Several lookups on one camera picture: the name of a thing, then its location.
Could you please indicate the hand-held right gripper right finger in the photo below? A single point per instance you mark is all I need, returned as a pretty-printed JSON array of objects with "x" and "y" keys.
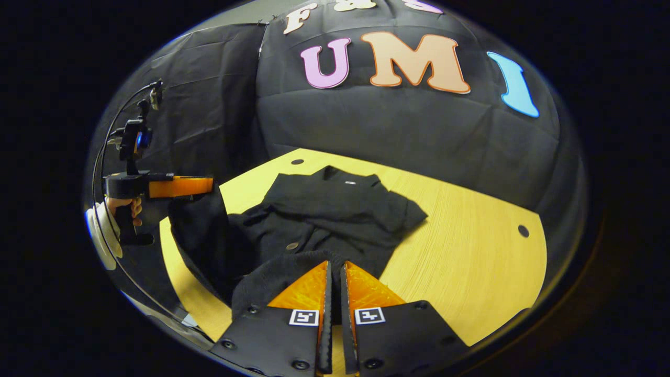
[{"x": 345, "y": 298}]

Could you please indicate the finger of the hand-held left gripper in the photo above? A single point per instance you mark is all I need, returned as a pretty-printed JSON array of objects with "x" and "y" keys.
[{"x": 183, "y": 187}]

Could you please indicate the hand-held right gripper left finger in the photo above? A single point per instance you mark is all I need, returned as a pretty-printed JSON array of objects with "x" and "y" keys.
[{"x": 327, "y": 293}]

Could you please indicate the black garment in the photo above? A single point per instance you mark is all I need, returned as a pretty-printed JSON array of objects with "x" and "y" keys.
[{"x": 324, "y": 220}]

